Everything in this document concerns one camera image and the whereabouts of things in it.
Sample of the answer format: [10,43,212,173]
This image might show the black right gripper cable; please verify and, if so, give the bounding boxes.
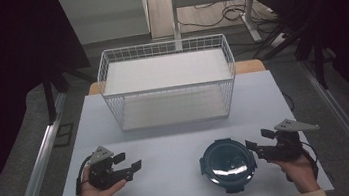
[300,138,321,182]

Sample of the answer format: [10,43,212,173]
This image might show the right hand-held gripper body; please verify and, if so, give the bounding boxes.
[253,115,325,166]

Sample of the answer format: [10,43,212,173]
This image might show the black stand leg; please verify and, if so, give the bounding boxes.
[292,32,340,94]
[39,66,76,126]

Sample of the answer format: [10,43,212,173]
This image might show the black floor cables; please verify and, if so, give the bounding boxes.
[174,0,279,35]

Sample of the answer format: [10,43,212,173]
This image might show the white power strip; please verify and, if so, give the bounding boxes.
[267,30,292,49]

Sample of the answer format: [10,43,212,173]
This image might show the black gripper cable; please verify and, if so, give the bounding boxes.
[71,155,98,196]
[300,138,321,182]

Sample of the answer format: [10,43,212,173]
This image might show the person's right hand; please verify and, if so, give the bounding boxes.
[267,148,322,196]

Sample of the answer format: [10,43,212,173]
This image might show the white wire shelf rack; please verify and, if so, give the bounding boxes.
[93,32,243,135]

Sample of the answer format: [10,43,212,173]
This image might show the dark teal round lidded container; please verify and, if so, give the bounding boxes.
[196,135,261,196]

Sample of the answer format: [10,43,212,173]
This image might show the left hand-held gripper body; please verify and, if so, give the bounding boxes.
[84,142,136,193]

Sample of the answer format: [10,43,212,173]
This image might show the black curtain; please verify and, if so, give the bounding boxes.
[0,0,109,196]
[255,0,349,134]

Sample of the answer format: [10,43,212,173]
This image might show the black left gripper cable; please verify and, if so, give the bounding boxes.
[71,155,98,196]

